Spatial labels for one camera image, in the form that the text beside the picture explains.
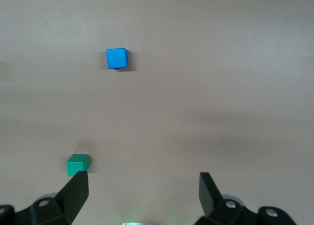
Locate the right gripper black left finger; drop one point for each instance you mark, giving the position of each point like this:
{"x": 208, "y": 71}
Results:
{"x": 73, "y": 198}

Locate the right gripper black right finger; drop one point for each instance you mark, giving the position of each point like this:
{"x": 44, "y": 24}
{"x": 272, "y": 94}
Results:
{"x": 208, "y": 198}

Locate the blue cube block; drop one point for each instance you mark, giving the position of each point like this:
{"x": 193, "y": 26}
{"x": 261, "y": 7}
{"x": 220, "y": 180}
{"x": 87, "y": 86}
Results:
{"x": 117, "y": 58}

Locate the green cube block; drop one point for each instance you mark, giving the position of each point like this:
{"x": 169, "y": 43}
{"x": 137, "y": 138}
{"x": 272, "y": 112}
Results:
{"x": 76, "y": 165}

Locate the brown paper table cover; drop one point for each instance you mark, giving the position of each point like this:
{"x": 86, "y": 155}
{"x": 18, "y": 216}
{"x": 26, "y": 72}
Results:
{"x": 196, "y": 87}

